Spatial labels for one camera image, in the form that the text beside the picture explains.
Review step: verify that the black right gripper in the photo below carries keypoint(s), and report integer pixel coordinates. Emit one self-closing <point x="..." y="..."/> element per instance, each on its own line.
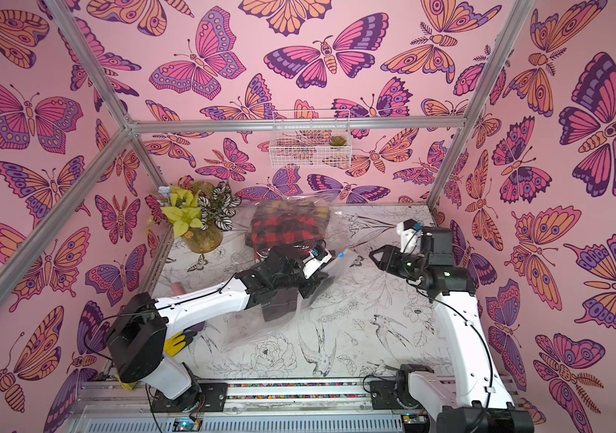
<point x="402" y="260"/>

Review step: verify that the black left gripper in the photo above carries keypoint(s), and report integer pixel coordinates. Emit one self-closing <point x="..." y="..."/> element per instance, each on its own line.
<point x="312" y="283"/>

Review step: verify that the red black plaid shirt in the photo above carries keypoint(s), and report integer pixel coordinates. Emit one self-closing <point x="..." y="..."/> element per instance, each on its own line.
<point x="271" y="227"/>

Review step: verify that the clear plastic vacuum bag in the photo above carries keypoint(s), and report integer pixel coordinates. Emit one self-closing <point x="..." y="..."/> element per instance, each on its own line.
<point x="300" y="248"/>

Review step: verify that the yellow plaid shirt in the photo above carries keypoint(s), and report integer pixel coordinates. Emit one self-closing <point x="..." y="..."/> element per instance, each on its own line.
<point x="268" y="209"/>

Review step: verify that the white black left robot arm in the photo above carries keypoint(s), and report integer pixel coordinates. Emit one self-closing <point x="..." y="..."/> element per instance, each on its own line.
<point x="136" y="340"/>

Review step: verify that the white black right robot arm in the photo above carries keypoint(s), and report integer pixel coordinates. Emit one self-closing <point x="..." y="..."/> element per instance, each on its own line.
<point x="479" y="402"/>

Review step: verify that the potted plant in glass vase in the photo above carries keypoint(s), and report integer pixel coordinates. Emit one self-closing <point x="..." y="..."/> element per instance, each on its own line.
<point x="199" y="212"/>

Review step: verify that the small green succulent plant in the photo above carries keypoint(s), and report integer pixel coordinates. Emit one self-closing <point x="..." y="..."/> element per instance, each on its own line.
<point x="338" y="141"/>

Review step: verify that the yellow rubber glove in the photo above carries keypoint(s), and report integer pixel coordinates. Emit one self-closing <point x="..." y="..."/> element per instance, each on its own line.
<point x="175" y="344"/>

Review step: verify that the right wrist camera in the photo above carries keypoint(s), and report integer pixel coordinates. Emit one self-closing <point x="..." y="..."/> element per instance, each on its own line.
<point x="409" y="232"/>

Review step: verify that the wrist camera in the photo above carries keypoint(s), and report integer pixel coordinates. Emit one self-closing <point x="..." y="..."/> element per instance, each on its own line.
<point x="317" y="258"/>
<point x="409" y="232"/>

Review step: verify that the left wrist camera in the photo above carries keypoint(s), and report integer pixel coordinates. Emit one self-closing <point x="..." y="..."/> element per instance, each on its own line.
<point x="317" y="258"/>

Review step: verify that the white wire wall basket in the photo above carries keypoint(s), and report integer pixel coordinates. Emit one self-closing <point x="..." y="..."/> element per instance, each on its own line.
<point x="300" y="138"/>

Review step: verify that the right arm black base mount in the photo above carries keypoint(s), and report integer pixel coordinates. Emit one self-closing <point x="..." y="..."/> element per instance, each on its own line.
<point x="392" y="393"/>

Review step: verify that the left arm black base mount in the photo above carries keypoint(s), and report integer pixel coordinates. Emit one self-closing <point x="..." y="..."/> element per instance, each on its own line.
<point x="205" y="396"/>

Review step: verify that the aluminium front rail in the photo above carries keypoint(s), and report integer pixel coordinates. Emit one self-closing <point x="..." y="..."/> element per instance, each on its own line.
<point x="250" y="397"/>

